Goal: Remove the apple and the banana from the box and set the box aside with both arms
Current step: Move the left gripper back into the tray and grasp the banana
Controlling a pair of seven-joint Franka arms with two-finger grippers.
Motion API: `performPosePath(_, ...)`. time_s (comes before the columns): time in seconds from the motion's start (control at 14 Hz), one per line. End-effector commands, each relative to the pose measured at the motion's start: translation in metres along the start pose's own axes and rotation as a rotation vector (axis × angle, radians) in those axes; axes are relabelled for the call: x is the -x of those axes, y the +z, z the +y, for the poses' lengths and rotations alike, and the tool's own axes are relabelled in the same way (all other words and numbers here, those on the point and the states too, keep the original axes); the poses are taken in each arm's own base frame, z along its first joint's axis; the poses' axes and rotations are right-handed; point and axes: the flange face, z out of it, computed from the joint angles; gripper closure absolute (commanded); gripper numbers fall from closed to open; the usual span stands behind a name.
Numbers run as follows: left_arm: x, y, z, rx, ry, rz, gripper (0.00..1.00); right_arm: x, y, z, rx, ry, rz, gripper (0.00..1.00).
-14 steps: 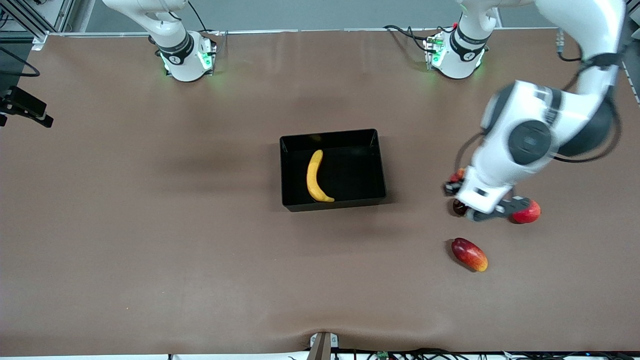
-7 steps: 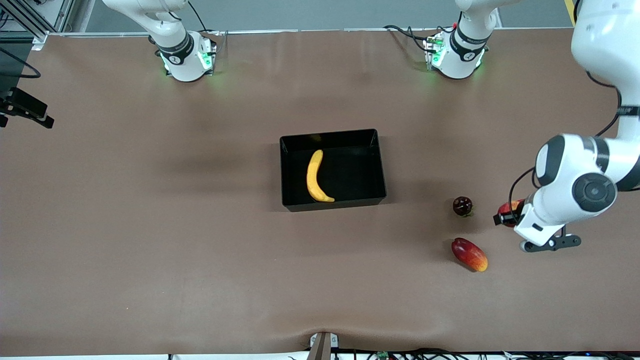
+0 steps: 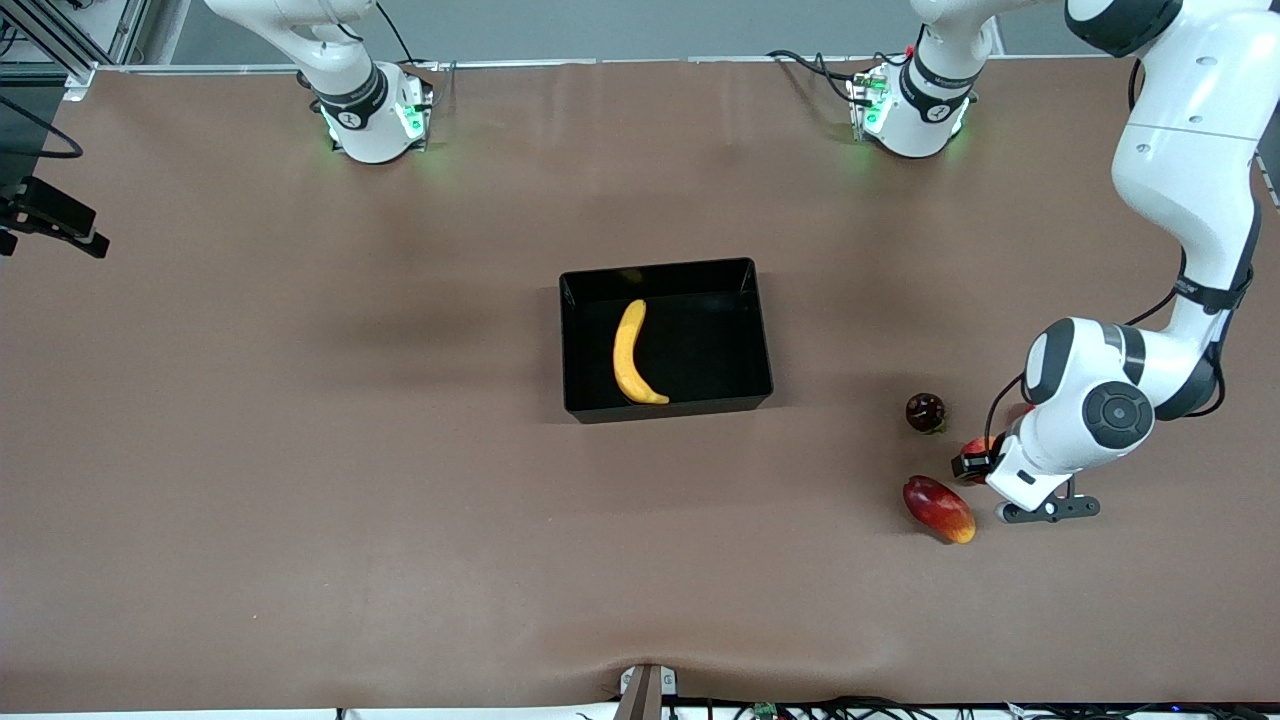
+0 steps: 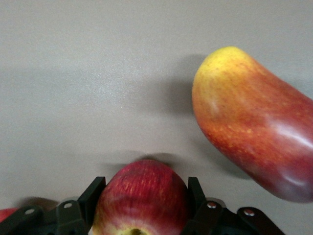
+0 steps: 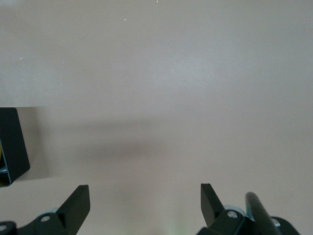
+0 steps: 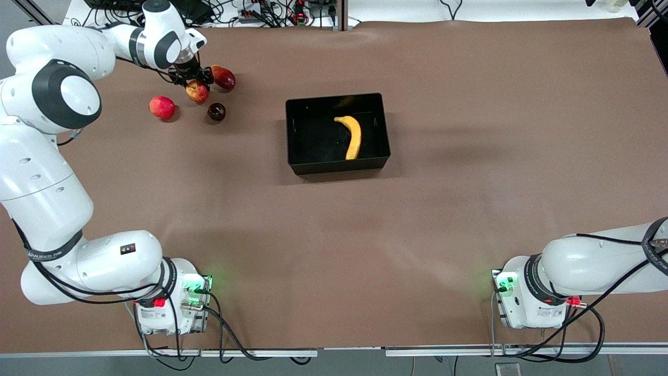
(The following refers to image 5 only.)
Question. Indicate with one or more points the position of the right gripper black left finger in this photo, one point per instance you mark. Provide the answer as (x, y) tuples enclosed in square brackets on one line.
[(73, 208)]

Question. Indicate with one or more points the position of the black rectangular plastic box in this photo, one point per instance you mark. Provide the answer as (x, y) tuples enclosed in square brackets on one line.
[(13, 147)]

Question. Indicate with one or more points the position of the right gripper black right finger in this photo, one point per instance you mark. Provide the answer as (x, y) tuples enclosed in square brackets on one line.
[(212, 210)]

